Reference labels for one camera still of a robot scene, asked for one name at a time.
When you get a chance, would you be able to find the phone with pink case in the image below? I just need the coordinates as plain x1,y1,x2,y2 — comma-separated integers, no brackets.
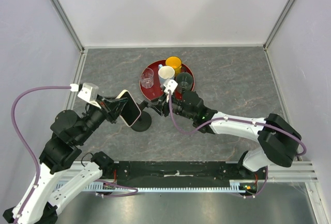
116,89,142,127

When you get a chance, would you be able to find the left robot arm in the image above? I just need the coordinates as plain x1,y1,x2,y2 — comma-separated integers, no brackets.
3,97,128,223

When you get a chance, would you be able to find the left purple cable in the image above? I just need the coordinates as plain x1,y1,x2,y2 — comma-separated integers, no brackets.
10,85,73,224

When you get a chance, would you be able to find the black phone stand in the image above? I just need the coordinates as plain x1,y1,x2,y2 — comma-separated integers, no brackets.
131,100,152,132

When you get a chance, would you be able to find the yellow mug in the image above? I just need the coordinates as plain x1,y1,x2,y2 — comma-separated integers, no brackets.
165,56,182,76

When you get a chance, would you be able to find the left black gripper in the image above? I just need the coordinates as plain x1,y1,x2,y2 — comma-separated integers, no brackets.
76,94,129,144

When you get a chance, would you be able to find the clear plastic cup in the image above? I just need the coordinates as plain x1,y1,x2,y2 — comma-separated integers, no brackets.
140,68,154,88

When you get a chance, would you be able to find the red round tray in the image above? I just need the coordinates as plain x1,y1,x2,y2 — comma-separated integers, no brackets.
139,59,195,101

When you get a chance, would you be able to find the light blue mug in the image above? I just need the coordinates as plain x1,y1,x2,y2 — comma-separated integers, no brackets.
158,64,175,85

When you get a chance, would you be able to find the dark green glass mug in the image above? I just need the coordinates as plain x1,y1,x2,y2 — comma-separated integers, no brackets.
176,72,193,93

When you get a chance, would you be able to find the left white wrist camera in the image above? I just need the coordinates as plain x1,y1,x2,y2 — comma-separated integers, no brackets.
70,83,101,109

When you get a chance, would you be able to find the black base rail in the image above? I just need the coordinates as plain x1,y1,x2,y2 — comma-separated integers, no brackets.
105,161,266,188

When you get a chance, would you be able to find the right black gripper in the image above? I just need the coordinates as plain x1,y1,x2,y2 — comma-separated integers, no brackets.
147,92,195,122

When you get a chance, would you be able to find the slotted cable duct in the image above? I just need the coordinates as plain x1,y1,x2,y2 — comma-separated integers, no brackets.
54,180,250,195

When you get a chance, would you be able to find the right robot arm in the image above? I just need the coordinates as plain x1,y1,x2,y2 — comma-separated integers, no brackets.
149,91,307,180

